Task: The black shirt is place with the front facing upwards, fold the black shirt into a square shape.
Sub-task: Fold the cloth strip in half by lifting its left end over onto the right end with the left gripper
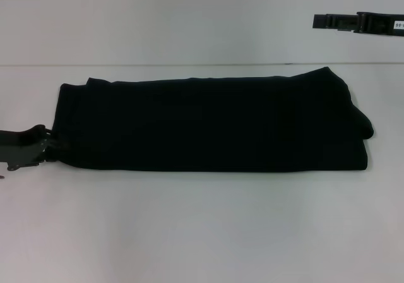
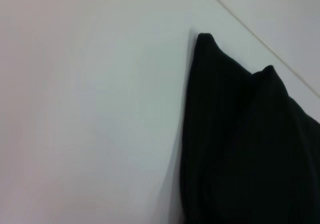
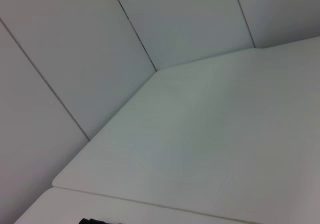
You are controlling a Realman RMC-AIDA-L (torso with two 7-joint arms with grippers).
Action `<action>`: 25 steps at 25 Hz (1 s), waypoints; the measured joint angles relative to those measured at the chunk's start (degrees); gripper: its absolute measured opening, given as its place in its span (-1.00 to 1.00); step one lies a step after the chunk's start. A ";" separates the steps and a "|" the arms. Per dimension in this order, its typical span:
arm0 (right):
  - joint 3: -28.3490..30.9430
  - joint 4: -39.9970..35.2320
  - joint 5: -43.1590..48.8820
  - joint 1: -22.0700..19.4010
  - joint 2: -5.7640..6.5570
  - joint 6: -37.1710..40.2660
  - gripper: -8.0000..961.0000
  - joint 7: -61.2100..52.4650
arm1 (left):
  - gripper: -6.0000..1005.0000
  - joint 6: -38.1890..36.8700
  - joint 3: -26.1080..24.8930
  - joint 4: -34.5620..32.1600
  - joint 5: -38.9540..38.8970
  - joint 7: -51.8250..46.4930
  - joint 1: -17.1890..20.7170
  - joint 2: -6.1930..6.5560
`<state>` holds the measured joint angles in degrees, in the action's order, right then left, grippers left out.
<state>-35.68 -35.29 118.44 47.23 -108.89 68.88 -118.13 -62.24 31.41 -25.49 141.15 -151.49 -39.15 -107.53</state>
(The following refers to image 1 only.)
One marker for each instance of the black shirt with FREE print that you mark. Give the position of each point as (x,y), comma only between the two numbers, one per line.
(205,122)

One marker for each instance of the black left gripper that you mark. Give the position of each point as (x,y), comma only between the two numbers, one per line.
(19,150)

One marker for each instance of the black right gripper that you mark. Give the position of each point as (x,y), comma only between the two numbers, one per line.
(383,24)

